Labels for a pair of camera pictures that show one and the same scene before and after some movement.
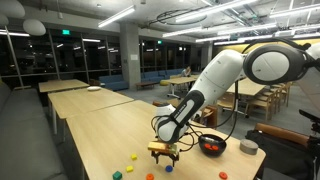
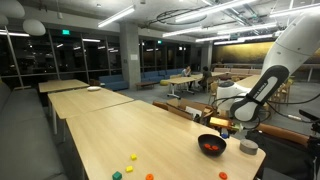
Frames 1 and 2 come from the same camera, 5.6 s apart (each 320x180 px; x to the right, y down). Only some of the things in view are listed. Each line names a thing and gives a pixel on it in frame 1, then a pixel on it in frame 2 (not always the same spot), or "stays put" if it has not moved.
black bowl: x=212 y=145 stays put
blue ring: x=169 y=168 → x=224 y=135
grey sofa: x=28 y=145 stays put
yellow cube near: x=129 y=168 stays put
